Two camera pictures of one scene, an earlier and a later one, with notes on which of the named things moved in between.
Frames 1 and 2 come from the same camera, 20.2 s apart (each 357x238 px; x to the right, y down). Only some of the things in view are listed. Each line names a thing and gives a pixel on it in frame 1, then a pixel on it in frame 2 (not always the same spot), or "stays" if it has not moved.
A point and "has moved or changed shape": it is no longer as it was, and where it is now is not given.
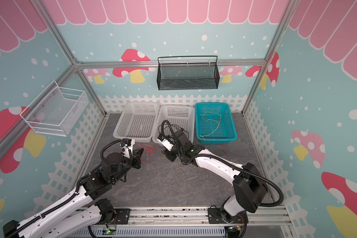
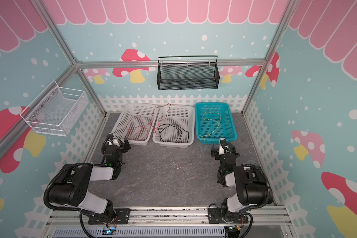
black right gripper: x=167 y=153 to x=216 y=152
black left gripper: x=136 y=158 to x=128 y=147
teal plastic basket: x=214 y=123 stays
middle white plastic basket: x=181 y=116 stays
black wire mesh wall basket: x=191 y=72 stays
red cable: x=149 y=148 to x=137 y=128
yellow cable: x=218 y=123 stays
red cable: x=223 y=147 has moved or changed shape
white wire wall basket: x=55 y=110 stays
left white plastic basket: x=138 y=121 stays
